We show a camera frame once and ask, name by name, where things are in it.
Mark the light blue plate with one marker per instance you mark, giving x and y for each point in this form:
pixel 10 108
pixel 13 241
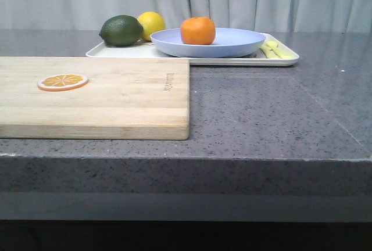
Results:
pixel 228 43

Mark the orange fruit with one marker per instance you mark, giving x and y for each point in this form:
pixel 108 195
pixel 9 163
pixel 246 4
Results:
pixel 198 31

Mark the cream white tray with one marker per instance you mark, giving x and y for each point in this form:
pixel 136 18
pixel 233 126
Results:
pixel 142 49

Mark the wooden cutting board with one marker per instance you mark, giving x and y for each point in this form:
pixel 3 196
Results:
pixel 125 98

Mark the yellow lemon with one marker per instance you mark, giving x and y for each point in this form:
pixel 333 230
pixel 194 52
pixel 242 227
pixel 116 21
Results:
pixel 151 22

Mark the dark green lime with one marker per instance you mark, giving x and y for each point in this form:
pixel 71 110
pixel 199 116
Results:
pixel 121 30

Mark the orange slice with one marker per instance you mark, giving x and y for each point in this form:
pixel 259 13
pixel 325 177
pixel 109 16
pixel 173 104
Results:
pixel 62 82

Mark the yellow utensil handle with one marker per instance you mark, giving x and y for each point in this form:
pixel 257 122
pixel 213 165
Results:
pixel 269 52
pixel 274 45

